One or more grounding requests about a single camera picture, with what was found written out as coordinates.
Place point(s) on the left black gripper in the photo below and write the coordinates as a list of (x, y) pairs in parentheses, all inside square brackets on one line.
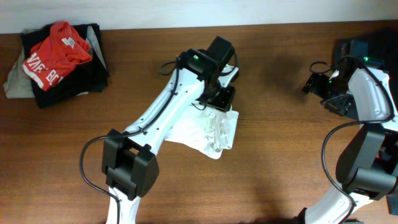
[(225, 102)]

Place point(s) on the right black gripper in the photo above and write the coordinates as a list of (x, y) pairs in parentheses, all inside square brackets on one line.
[(316, 88)]

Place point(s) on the white t-shirt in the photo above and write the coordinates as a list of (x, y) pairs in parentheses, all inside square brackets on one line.
[(209, 131)]

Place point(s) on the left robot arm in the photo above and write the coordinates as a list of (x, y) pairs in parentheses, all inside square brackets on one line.
[(129, 158)]

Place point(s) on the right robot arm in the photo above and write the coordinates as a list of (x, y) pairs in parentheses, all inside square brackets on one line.
[(356, 86)]

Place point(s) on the dark garment at right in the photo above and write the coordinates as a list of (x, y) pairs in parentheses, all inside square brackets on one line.
[(382, 45)]

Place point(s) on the black folded garment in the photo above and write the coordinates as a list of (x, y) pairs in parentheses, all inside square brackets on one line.
[(89, 77)]

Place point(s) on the red printed t-shirt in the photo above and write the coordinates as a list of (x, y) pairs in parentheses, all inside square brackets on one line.
[(57, 56)]

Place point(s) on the grey folded garment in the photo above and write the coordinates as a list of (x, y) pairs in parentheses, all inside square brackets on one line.
[(18, 83)]

